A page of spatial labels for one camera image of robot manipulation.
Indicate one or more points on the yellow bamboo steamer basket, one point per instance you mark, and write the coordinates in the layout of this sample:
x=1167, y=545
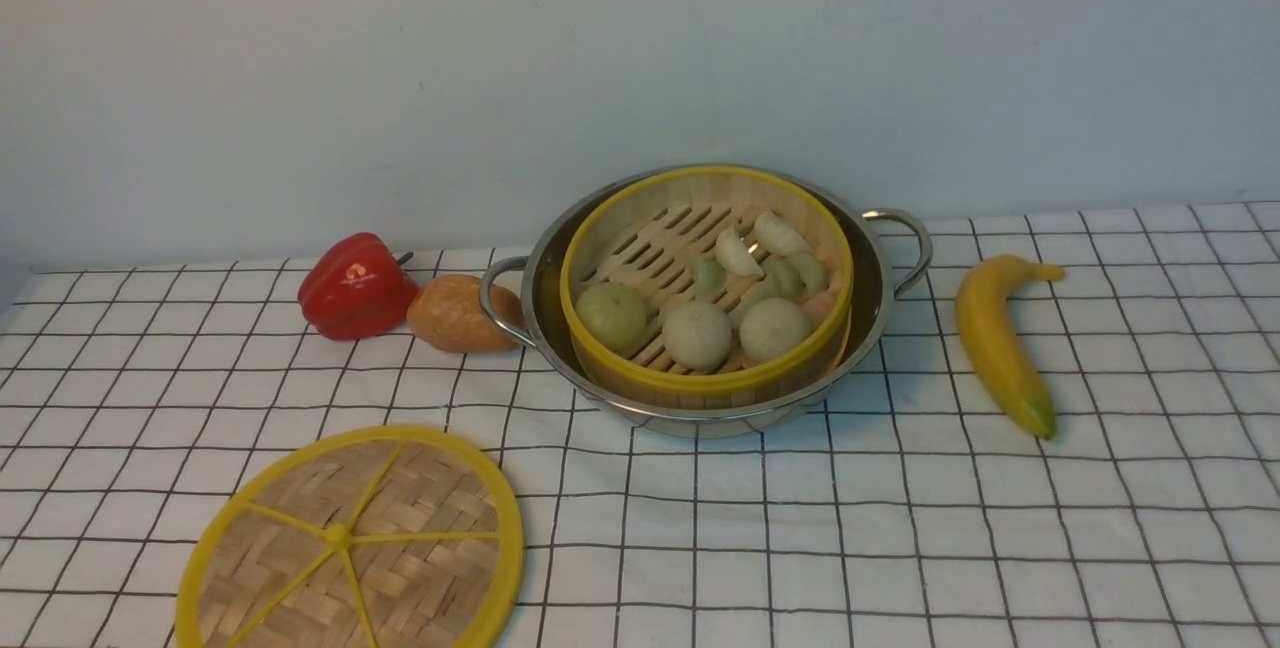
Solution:
x=644, y=235

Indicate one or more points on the yellow woven steamer lid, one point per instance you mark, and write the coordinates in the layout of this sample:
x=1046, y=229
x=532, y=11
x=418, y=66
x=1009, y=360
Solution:
x=385, y=536

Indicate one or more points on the stainless steel pot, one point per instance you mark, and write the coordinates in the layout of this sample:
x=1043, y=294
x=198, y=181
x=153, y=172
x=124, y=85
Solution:
x=521, y=296

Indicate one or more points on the green round bun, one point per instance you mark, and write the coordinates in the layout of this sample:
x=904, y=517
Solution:
x=615, y=314

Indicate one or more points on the green dumpling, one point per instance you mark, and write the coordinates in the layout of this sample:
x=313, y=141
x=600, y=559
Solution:
x=811, y=271
x=781, y=280
x=708, y=277

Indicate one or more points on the white round bun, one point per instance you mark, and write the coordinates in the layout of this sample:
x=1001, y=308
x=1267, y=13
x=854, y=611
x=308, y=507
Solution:
x=698, y=335
x=771, y=328

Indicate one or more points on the pink dumpling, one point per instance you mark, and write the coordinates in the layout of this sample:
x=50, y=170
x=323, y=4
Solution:
x=819, y=306

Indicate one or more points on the brown potato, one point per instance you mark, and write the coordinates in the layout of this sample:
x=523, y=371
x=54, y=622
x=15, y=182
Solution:
x=446, y=313

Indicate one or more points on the red bell pepper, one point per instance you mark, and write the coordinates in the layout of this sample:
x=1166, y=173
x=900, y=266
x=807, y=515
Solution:
x=358, y=289

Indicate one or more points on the yellow banana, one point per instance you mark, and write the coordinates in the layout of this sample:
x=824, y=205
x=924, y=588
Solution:
x=1001, y=362

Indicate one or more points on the white grid tablecloth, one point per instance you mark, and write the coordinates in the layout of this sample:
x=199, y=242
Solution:
x=906, y=511

